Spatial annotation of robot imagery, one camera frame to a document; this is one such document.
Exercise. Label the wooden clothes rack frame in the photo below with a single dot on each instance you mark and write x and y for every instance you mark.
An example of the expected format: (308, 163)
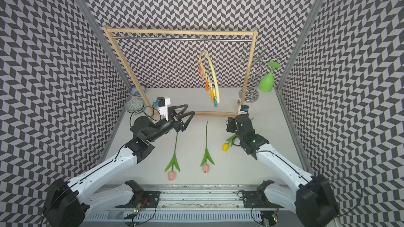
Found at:
(174, 64)

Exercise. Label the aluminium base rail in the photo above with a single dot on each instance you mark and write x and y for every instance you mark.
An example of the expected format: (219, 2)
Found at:
(209, 205)

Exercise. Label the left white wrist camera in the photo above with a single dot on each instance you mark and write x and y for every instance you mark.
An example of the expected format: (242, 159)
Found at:
(162, 104)

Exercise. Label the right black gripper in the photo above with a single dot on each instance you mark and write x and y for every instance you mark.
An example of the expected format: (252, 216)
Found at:
(231, 122)

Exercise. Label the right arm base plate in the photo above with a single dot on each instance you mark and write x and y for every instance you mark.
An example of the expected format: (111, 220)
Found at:
(251, 199)

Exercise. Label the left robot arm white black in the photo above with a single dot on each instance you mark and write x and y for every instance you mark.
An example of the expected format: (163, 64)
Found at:
(70, 203)

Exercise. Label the green plastic wine glass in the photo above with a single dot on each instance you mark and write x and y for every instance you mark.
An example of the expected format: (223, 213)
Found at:
(268, 81)

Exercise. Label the metal rack rail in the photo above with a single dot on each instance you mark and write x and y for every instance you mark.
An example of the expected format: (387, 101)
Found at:
(180, 39)

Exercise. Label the yellow arched peg hanger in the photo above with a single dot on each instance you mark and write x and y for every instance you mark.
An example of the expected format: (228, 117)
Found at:
(208, 76)

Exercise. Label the yellow tulip flower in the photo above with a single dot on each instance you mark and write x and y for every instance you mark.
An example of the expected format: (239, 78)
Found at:
(229, 142)

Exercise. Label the metal wire glass stand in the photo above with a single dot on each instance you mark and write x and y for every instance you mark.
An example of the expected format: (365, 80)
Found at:
(258, 69)

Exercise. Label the pink tulip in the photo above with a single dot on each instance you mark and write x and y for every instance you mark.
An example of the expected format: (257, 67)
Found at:
(173, 164)
(207, 157)

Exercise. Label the green patterned ceramic bowl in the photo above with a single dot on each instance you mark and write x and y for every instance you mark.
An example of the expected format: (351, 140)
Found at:
(135, 105)

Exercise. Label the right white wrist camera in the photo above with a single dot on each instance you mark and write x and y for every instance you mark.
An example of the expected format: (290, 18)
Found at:
(243, 109)

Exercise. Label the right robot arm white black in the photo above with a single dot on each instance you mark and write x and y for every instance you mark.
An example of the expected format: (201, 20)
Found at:
(310, 197)

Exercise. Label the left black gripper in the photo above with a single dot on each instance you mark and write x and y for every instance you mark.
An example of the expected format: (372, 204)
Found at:
(178, 125)

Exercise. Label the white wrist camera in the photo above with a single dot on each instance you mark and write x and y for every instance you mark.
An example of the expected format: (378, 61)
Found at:
(243, 109)
(162, 104)

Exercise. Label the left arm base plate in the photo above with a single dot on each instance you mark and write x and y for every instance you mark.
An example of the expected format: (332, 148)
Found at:
(146, 199)

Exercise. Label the blue white ceramic bowl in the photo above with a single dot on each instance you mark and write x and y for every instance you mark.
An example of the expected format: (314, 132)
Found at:
(135, 92)

